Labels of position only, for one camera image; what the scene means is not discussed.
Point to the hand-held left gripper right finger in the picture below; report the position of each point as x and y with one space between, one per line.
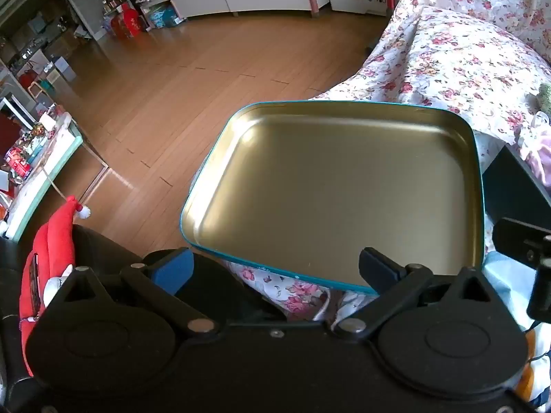
379 273

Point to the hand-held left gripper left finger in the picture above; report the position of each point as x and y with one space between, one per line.
174 272

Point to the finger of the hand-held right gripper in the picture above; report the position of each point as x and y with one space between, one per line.
518 238
541 288

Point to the pink fabric pouch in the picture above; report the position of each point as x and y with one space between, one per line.
538 157

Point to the teal tin tray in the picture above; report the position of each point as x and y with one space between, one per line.
335 189

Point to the green scrunchie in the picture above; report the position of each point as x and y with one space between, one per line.
545 96

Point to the black rectangular box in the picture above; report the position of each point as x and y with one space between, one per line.
512 189

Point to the black leather seat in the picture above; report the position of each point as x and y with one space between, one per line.
107 249

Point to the red santa hat plush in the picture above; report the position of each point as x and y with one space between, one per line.
54 241

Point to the light green edged table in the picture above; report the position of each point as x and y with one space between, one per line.
43 172

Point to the floral bedsheet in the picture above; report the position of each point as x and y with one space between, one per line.
452 60

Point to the red gift bag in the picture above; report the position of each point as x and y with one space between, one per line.
129 23

